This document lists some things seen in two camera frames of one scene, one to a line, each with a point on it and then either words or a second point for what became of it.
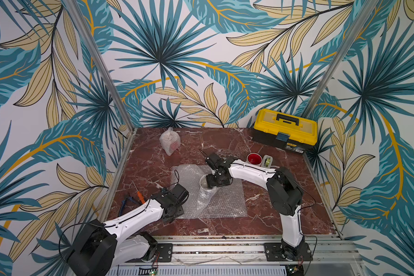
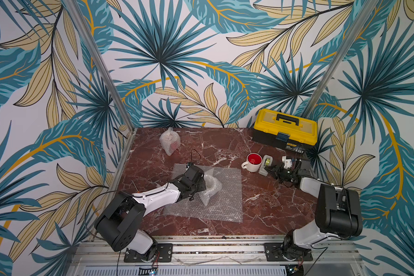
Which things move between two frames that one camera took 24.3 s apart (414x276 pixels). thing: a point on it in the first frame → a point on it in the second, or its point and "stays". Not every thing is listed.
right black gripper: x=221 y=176 → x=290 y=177
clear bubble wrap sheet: x=170 y=141 stays
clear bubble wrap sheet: x=224 y=200 stays
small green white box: x=267 y=161 stays
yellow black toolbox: x=284 y=130 stays
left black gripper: x=180 y=213 → x=202 y=185
